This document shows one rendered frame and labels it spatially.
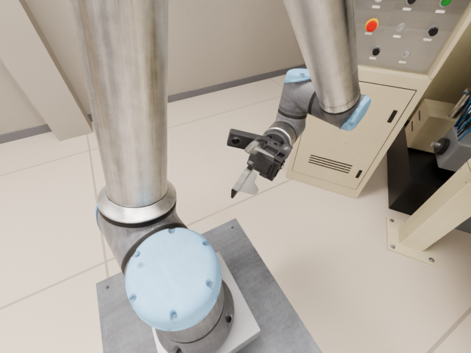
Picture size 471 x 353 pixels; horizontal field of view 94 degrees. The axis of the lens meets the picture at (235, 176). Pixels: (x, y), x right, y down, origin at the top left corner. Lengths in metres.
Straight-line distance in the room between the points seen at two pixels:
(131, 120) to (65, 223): 1.64
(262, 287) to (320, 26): 0.67
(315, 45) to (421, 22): 1.02
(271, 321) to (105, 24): 0.73
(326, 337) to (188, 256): 1.11
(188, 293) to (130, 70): 0.32
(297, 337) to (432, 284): 1.17
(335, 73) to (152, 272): 0.45
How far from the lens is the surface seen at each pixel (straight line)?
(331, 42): 0.40
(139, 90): 0.34
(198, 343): 0.56
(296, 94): 0.66
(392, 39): 1.40
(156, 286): 0.39
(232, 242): 0.82
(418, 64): 1.45
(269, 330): 0.75
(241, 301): 0.65
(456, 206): 1.55
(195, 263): 0.39
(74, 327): 1.57
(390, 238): 1.80
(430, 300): 1.73
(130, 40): 0.32
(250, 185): 0.57
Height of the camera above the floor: 1.33
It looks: 46 degrees down
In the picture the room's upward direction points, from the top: straight up
